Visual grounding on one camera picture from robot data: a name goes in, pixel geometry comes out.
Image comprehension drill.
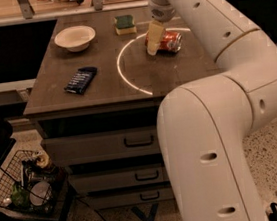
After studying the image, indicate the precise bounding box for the black floor cable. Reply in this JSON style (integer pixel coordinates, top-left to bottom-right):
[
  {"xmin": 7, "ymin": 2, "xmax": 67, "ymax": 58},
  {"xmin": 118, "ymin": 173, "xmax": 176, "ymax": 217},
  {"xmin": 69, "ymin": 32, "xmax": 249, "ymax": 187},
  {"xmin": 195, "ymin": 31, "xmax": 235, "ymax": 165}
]
[{"xmin": 76, "ymin": 192, "xmax": 116, "ymax": 221}]

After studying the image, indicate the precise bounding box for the red coke can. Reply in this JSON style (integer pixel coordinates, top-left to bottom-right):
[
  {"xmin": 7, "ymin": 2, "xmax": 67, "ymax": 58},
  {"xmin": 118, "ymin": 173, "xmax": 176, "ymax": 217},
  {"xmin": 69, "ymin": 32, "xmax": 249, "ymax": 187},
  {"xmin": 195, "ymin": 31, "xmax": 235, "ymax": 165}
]
[{"xmin": 157, "ymin": 30, "xmax": 182, "ymax": 53}]

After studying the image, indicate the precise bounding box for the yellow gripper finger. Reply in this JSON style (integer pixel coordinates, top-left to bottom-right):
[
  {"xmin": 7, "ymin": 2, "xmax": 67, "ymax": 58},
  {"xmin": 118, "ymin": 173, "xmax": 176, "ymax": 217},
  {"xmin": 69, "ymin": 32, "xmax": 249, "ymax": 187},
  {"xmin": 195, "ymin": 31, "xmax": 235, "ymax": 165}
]
[{"xmin": 146, "ymin": 20, "xmax": 165, "ymax": 56}]

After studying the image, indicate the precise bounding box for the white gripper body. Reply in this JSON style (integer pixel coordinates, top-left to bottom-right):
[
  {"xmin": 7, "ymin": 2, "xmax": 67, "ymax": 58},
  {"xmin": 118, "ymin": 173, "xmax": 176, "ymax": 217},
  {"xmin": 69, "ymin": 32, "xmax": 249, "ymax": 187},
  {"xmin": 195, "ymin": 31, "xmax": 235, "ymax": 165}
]
[{"xmin": 148, "ymin": 0, "xmax": 176, "ymax": 23}]

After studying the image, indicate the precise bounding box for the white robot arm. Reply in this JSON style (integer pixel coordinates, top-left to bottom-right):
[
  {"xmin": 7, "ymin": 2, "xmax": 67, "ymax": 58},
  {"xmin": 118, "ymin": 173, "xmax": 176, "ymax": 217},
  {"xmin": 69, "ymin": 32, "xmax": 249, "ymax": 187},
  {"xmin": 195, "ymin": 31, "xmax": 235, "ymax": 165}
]
[{"xmin": 149, "ymin": 0, "xmax": 277, "ymax": 221}]

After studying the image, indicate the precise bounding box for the white bowl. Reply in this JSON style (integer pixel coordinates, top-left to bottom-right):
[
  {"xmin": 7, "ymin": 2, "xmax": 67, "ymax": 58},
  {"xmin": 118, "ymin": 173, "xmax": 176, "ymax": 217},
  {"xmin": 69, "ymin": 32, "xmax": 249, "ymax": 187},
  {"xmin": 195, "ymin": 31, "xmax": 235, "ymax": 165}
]
[{"xmin": 54, "ymin": 25, "xmax": 96, "ymax": 53}]

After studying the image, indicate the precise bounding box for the bottom grey drawer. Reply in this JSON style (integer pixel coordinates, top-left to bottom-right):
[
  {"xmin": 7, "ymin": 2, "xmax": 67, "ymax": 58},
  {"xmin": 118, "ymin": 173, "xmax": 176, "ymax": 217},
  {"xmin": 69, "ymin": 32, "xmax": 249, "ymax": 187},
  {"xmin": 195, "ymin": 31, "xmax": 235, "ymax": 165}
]
[{"xmin": 84, "ymin": 185, "xmax": 174, "ymax": 210}]

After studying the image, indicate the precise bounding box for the black wire basket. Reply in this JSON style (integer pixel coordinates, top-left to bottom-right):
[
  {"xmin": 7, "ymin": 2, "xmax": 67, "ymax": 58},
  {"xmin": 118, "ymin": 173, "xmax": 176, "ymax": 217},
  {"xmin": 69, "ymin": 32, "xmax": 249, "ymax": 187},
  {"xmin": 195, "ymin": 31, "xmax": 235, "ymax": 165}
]
[{"xmin": 0, "ymin": 150, "xmax": 65, "ymax": 215}]

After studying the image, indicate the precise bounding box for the green packet in basket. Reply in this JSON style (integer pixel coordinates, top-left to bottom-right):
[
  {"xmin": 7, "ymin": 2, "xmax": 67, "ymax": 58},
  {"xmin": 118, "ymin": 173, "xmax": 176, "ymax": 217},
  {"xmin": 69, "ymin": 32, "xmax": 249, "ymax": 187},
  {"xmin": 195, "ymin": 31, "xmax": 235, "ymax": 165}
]
[{"xmin": 10, "ymin": 183, "xmax": 30, "ymax": 208}]

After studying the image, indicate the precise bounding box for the top grey drawer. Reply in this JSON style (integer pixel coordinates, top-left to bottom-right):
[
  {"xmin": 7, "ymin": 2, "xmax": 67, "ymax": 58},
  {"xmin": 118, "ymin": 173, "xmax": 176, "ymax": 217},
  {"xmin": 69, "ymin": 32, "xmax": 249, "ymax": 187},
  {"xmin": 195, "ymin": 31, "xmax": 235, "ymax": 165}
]
[{"xmin": 42, "ymin": 126, "xmax": 160, "ymax": 166}]

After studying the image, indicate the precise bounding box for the middle grey drawer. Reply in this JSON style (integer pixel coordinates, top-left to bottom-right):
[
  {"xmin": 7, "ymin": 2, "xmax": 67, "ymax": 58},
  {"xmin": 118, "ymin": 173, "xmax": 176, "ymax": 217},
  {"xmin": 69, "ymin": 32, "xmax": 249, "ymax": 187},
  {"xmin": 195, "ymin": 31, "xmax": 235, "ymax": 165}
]
[{"xmin": 68, "ymin": 163, "xmax": 168, "ymax": 194}]

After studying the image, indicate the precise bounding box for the white cup in basket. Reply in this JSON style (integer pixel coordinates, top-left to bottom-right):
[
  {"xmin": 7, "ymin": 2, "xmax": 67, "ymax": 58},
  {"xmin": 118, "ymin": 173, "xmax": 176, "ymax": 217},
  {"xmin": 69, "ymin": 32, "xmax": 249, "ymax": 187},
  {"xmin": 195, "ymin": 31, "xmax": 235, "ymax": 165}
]
[{"xmin": 29, "ymin": 181, "xmax": 51, "ymax": 206}]

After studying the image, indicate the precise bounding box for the blue snack bar packet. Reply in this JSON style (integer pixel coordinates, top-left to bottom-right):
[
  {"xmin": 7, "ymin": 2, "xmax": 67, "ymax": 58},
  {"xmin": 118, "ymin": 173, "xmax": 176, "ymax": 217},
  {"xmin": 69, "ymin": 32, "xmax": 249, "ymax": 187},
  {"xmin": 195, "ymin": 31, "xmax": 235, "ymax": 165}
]
[{"xmin": 64, "ymin": 66, "xmax": 97, "ymax": 95}]

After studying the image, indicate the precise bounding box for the grey drawer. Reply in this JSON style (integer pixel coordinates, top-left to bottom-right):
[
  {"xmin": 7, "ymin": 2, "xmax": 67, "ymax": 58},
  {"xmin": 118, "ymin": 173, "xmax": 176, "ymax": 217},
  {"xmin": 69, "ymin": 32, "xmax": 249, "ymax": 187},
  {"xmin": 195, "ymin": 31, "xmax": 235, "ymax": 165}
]
[
  {"xmin": 42, "ymin": 126, "xmax": 160, "ymax": 166},
  {"xmin": 68, "ymin": 163, "xmax": 168, "ymax": 194},
  {"xmin": 84, "ymin": 185, "xmax": 174, "ymax": 210}
]

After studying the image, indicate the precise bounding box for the green yellow sponge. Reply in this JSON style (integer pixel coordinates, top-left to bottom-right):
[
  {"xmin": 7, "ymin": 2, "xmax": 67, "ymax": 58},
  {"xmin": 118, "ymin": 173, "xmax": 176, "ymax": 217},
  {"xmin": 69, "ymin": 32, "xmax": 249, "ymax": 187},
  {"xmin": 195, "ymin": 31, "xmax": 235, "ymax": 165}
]
[{"xmin": 114, "ymin": 15, "xmax": 137, "ymax": 35}]

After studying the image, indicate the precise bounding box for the grey drawer cabinet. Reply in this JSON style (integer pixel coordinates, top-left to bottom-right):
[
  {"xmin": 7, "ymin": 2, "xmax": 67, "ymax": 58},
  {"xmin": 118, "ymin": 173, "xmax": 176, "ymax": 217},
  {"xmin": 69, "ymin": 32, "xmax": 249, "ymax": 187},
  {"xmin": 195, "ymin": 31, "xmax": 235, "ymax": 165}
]
[{"xmin": 25, "ymin": 7, "xmax": 218, "ymax": 198}]

